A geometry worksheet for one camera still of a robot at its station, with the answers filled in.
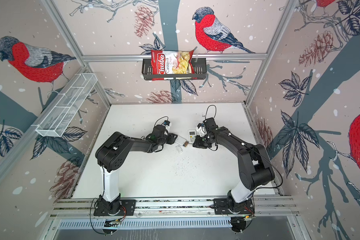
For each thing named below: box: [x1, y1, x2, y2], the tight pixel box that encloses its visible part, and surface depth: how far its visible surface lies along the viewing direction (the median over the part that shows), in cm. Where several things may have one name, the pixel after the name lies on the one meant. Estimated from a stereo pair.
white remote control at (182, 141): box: [175, 135, 189, 148], surface depth 100 cm
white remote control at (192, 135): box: [188, 129, 197, 144], surface depth 102 cm
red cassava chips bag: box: [150, 49, 197, 81], surface depth 89 cm
